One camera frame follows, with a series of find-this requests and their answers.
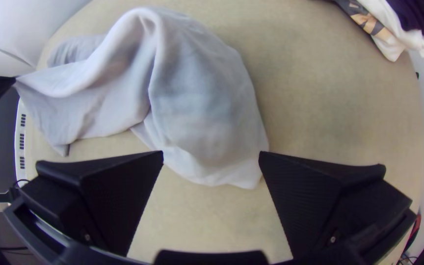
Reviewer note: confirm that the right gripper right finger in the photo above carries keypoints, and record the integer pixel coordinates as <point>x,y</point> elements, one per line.
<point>307,198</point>

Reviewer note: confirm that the white laundry basket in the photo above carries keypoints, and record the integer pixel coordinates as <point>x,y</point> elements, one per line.
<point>22,141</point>

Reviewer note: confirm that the heap of clothes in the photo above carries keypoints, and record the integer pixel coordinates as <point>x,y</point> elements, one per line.
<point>392,37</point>

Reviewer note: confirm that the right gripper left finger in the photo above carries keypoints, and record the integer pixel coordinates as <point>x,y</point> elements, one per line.
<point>109,198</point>

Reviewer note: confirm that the grey t-shirt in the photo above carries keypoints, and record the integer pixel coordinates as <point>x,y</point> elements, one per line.
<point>182,92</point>

